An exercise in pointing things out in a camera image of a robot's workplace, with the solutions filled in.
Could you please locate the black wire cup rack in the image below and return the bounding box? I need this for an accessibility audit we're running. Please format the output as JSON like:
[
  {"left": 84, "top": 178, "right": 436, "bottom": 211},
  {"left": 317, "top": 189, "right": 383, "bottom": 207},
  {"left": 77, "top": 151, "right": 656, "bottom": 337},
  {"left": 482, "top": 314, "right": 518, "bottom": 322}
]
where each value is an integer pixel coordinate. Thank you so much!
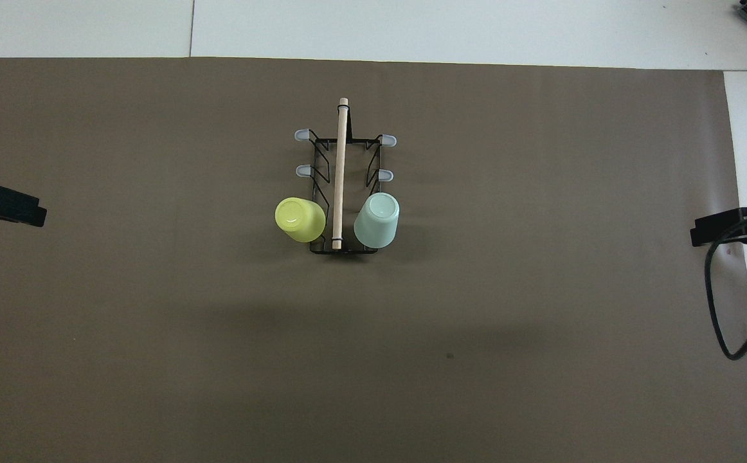
[{"left": 294, "top": 98, "right": 397, "bottom": 255}]

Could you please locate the brown table mat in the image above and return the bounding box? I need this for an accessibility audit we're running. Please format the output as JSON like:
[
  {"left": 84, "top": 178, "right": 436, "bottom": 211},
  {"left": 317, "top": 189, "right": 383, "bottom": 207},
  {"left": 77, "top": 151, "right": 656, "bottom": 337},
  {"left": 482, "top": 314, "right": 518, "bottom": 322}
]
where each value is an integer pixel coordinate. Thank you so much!
[{"left": 0, "top": 57, "right": 747, "bottom": 463}]

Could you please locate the pale green plastic cup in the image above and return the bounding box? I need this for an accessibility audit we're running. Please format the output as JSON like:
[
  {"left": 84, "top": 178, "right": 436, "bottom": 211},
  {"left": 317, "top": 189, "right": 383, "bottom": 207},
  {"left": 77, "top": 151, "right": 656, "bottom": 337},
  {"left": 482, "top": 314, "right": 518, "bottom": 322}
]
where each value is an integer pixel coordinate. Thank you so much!
[{"left": 354, "top": 192, "right": 400, "bottom": 249}]

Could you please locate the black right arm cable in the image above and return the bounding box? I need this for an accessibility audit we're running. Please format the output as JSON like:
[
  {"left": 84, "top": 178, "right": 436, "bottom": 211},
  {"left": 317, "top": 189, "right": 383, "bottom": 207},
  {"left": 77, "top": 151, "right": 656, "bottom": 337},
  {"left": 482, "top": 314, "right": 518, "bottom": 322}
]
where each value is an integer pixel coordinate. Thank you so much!
[{"left": 704, "top": 219, "right": 747, "bottom": 361}]

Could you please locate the yellow plastic cup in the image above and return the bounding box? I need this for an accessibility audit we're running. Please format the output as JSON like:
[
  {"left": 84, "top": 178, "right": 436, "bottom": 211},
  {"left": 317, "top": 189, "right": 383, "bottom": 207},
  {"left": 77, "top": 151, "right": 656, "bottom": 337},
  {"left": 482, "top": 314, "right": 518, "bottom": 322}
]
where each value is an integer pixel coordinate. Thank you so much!
[{"left": 274, "top": 197, "right": 327, "bottom": 243}]

